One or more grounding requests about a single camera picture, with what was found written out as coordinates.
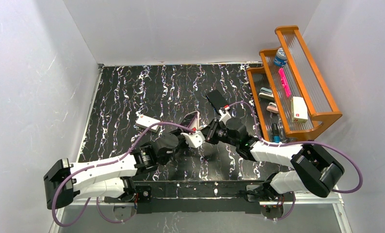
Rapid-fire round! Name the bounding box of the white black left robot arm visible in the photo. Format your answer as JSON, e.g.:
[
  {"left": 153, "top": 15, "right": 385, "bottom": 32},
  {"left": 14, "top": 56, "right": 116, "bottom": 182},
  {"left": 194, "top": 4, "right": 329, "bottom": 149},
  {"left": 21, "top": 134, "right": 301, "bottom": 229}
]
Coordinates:
[{"left": 43, "top": 130, "right": 204, "bottom": 210}]

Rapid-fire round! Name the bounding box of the orange wooden tiered rack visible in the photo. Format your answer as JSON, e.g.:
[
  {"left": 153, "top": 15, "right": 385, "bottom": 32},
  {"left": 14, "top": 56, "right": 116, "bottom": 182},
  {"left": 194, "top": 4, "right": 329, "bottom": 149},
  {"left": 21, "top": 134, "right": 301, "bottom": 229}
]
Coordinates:
[{"left": 247, "top": 26, "right": 342, "bottom": 142}]

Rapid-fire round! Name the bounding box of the black blue marker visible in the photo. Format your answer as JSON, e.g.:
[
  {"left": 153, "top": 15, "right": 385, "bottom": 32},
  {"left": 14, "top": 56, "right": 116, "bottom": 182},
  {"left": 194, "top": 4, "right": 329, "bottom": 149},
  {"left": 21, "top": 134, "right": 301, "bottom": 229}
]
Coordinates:
[{"left": 271, "top": 123, "right": 281, "bottom": 143}]

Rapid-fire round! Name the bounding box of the pink highlighter pen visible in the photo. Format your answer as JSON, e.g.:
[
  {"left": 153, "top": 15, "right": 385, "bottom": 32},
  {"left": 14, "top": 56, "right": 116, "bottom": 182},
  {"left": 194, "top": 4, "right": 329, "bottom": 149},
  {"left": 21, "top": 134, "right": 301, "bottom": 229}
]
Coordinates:
[{"left": 278, "top": 67, "right": 292, "bottom": 98}]

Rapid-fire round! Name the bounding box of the beige phone case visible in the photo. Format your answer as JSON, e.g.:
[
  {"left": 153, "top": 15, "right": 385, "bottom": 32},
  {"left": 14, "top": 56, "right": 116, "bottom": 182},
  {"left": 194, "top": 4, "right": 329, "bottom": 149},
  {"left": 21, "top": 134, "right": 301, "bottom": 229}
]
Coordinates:
[{"left": 189, "top": 111, "right": 200, "bottom": 131}]

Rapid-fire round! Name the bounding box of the teal grey stapler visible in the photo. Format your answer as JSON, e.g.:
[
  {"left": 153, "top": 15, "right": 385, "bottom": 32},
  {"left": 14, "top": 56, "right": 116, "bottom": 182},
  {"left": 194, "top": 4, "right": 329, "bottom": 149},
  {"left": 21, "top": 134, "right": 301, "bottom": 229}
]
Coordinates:
[{"left": 258, "top": 87, "right": 275, "bottom": 101}]

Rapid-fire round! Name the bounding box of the blue white bottle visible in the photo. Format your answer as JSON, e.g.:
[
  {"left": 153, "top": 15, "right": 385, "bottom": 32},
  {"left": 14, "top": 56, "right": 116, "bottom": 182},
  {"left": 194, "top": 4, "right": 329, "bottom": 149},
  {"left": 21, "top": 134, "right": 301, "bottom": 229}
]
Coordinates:
[{"left": 273, "top": 48, "right": 287, "bottom": 67}]

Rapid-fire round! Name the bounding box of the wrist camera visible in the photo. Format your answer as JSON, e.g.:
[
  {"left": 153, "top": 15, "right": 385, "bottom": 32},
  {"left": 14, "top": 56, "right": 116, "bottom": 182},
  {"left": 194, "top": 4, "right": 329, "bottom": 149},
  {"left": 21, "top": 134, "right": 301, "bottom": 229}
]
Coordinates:
[
  {"left": 218, "top": 105, "right": 232, "bottom": 124},
  {"left": 181, "top": 131, "right": 205, "bottom": 148}
]

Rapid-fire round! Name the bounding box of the purple smartphone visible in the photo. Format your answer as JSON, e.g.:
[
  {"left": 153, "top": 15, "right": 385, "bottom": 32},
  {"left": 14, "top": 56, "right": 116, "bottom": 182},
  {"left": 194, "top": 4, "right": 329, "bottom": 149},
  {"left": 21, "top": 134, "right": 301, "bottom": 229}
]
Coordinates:
[{"left": 180, "top": 111, "right": 198, "bottom": 128}]

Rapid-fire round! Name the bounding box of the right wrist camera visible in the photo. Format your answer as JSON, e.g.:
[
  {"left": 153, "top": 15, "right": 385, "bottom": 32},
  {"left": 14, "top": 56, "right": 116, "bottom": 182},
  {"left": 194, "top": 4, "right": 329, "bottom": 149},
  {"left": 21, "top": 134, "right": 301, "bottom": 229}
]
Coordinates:
[{"left": 218, "top": 105, "right": 232, "bottom": 124}]

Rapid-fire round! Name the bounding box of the white box on rack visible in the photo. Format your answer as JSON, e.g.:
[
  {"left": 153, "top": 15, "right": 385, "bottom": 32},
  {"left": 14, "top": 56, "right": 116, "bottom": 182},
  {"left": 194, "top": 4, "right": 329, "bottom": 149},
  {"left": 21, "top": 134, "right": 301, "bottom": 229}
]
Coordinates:
[{"left": 291, "top": 97, "right": 308, "bottom": 123}]

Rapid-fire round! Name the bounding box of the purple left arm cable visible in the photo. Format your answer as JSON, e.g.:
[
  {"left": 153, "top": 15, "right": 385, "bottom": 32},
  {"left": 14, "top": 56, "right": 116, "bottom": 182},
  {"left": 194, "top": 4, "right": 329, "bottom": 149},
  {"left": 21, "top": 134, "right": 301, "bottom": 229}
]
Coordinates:
[{"left": 51, "top": 121, "right": 196, "bottom": 228}]

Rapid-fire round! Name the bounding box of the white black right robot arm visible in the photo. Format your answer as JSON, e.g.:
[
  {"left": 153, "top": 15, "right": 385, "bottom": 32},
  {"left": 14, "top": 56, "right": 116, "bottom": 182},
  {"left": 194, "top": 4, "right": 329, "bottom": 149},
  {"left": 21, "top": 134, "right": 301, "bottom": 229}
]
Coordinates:
[{"left": 201, "top": 117, "right": 345, "bottom": 200}]

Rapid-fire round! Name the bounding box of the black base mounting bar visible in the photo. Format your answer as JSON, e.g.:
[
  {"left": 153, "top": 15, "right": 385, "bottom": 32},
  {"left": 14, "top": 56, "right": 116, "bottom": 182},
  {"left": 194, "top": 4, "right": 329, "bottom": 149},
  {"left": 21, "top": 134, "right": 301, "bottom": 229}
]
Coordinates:
[{"left": 128, "top": 180, "right": 286, "bottom": 215}]

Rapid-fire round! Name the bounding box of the black phone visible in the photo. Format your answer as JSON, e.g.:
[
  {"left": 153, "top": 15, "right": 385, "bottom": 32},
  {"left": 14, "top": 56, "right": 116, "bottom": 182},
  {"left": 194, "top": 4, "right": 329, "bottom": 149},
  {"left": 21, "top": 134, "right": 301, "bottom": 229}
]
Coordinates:
[{"left": 206, "top": 89, "right": 229, "bottom": 112}]

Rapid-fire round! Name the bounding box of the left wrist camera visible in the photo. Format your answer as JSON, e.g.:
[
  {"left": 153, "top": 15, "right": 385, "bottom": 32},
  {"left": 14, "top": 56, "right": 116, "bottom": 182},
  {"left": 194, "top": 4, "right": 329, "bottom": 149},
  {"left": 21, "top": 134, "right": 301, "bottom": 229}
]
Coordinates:
[{"left": 181, "top": 131, "right": 205, "bottom": 148}]

